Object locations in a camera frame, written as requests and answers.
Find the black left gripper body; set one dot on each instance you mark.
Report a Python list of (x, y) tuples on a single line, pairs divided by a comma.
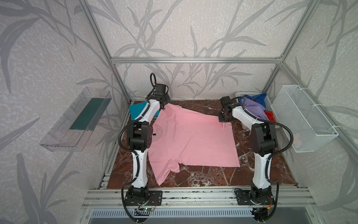
[(165, 98)]

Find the aluminium cage frame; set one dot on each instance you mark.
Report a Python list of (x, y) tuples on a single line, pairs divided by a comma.
[(209, 49)]

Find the folded teal t-shirt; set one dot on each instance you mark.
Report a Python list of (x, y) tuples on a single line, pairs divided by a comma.
[(137, 110)]

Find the white plastic laundry basket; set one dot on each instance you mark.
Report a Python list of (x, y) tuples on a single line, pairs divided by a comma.
[(267, 100)]

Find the clear acrylic wall shelf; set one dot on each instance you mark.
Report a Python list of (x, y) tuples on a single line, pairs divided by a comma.
[(75, 127)]

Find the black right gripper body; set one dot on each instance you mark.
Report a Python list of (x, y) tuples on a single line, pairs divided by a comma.
[(223, 114)]

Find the red t-shirt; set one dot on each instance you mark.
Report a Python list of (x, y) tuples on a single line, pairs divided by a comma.
[(270, 116)]

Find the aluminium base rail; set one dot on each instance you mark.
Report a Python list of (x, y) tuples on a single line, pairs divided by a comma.
[(294, 205)]

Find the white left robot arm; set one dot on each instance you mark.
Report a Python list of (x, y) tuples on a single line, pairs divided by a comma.
[(140, 134)]

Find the pink t-shirt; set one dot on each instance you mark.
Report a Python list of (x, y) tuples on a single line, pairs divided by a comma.
[(187, 137)]

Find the green circuit board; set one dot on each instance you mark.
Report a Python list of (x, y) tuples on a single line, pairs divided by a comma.
[(144, 211)]

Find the purple t-shirt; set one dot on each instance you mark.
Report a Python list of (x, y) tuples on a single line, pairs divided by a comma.
[(255, 108)]

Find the blue t-shirt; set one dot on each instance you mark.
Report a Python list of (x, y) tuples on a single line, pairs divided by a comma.
[(256, 100)]

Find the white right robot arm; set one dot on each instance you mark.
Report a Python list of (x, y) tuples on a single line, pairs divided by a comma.
[(263, 141)]

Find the white wire mesh basket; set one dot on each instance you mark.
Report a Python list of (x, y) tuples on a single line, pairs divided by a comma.
[(310, 127)]

